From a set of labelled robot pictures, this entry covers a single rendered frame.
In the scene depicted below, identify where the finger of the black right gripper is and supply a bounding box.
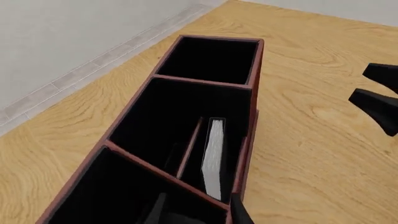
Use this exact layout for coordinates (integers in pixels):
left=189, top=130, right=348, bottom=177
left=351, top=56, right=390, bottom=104
left=362, top=62, right=398, bottom=95
left=348, top=88, right=398, bottom=138

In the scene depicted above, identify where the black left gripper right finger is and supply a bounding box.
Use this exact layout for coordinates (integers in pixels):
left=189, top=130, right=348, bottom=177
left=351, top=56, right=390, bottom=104
left=229, top=192, right=254, bottom=224

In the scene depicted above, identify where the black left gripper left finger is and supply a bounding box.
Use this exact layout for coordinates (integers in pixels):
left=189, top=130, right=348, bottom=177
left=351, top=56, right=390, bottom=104
left=136, top=192, right=168, bottom=224

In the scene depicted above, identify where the black book with white pages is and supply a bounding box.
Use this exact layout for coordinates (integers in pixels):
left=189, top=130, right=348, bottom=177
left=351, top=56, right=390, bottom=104
left=200, top=116, right=228, bottom=202

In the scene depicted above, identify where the red-brown desk caddy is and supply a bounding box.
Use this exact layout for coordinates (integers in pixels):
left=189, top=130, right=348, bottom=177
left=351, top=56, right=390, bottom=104
left=35, top=34, right=266, bottom=224

